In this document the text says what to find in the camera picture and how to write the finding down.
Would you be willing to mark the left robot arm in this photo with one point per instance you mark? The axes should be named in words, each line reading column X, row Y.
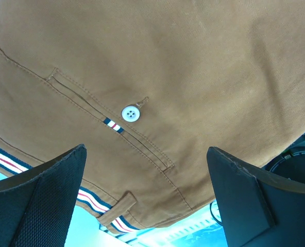
column 296, row 159

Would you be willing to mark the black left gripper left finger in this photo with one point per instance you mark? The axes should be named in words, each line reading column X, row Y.
column 36, row 206

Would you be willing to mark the mustard brown trousers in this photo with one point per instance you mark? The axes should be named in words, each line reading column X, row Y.
column 148, row 87

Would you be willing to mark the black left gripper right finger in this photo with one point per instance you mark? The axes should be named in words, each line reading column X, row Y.
column 253, row 201

